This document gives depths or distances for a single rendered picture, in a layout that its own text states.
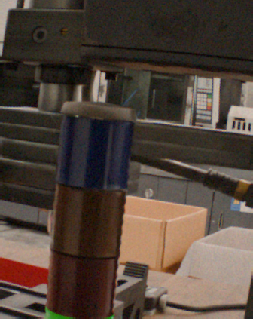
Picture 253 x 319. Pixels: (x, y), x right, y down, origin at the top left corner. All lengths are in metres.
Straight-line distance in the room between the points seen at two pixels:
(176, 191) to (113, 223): 5.02
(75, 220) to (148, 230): 2.59
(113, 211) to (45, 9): 0.30
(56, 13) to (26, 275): 0.47
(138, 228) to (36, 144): 2.36
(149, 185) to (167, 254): 2.50
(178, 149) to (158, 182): 4.85
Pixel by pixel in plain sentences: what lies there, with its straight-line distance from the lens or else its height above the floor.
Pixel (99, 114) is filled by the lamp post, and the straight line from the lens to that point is 0.34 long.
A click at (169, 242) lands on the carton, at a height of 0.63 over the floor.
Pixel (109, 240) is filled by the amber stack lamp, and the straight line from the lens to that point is 0.36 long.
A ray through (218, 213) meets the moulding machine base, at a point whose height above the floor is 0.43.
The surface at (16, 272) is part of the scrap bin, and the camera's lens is 0.99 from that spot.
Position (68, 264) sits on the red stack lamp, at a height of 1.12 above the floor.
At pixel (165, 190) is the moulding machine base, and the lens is 5.40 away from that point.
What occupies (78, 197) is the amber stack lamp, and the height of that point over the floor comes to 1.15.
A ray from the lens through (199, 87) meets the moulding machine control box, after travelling 5.17.
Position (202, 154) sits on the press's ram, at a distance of 0.56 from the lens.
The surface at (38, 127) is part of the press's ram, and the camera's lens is 0.62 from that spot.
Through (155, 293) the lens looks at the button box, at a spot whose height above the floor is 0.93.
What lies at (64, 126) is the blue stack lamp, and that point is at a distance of 0.35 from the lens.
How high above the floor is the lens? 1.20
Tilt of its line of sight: 4 degrees down
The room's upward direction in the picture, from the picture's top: 6 degrees clockwise
